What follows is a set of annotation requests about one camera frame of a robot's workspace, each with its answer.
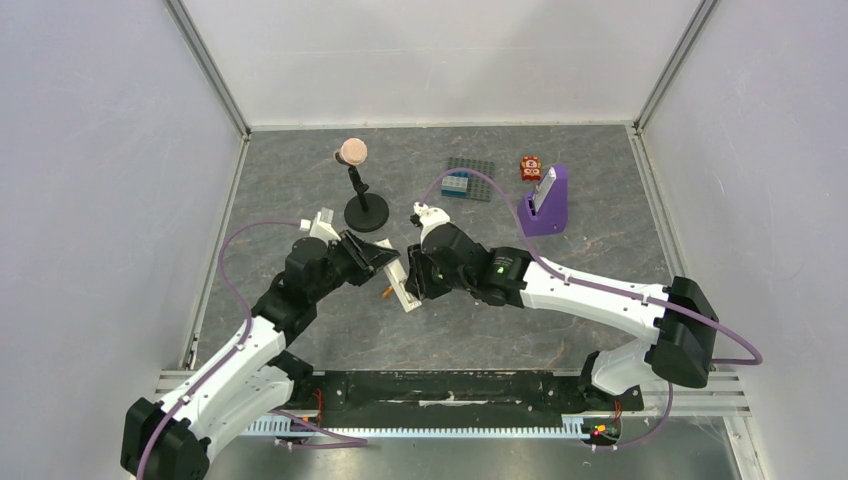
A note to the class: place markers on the white cable duct strip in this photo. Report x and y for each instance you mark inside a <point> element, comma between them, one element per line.
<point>279,426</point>

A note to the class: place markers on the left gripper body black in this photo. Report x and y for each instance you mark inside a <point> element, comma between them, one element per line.
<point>344,261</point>

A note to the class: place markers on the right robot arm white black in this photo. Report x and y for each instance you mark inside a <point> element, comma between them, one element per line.
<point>667,344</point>

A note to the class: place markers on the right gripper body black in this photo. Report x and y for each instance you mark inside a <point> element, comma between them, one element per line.
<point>418,281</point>

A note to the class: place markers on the blue white lego bricks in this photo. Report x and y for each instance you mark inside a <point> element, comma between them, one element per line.
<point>455,185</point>

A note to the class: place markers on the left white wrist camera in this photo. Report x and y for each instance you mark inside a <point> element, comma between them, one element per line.
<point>320,226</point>

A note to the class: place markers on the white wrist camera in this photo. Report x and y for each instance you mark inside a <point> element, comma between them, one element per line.
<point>427,219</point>
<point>320,226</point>

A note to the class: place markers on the red toy figure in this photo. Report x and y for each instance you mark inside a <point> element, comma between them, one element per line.
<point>530,169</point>

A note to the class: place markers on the grey lego baseplate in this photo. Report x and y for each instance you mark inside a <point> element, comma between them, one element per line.
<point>478,189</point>

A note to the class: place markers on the white device in holder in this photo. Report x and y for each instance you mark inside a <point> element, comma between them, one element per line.
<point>543,188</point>

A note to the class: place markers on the white remote control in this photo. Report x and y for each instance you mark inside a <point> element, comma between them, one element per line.
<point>397,276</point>

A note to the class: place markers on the purple holder stand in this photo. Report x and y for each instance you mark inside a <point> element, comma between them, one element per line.
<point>554,214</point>

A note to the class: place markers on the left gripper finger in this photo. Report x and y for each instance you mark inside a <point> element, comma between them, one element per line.
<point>372,262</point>
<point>370,252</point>

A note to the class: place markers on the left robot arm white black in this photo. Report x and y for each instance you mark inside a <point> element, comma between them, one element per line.
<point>180,435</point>

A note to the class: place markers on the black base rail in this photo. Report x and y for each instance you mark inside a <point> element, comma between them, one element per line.
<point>452,399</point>

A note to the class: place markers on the black stand with pink ball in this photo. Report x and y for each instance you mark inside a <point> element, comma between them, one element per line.
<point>365,212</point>

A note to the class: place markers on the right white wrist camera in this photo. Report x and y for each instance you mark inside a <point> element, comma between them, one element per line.
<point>427,219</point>

